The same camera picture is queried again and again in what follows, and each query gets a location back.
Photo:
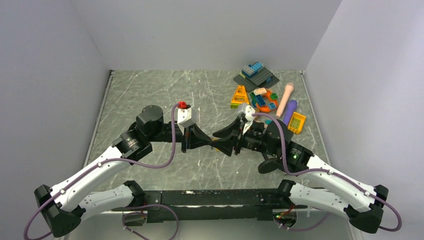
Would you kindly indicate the blue grey lego stack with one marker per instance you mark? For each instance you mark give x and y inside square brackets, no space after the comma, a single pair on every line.
[248,71]

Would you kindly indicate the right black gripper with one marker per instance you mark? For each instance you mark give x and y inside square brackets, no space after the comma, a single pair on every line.
[226,145]

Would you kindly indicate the pink toy microphone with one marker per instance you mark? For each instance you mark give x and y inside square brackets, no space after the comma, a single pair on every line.
[288,89]

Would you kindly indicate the orange ring toy with bricks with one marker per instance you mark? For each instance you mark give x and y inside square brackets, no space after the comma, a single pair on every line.
[264,100]

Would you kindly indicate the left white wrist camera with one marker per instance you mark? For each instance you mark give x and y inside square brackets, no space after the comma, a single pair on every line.
[186,115]

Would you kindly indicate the dark grey lego baseplate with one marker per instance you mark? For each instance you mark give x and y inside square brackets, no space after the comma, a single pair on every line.
[263,79]

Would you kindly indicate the black microphone stand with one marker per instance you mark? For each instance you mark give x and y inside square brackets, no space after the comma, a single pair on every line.
[270,164]

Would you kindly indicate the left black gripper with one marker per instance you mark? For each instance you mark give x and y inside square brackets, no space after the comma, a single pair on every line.
[194,137]

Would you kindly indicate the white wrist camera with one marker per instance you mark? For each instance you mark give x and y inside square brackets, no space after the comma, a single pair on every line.
[246,111]
[186,115]

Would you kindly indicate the orange triangular toy block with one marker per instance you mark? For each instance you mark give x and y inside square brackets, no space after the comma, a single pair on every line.
[240,96]

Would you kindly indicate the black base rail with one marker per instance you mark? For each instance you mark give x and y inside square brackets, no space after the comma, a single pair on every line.
[226,204]

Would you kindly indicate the purple toy microphone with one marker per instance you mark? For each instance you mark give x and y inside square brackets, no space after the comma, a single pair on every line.
[290,109]

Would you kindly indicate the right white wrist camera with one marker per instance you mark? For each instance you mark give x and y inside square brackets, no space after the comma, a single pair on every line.
[246,111]

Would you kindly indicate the yellow window toy block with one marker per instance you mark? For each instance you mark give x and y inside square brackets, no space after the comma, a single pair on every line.
[296,123]

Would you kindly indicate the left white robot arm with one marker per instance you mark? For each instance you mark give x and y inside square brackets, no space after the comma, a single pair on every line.
[67,204]

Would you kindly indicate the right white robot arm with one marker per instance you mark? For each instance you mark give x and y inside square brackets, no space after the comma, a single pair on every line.
[361,204]

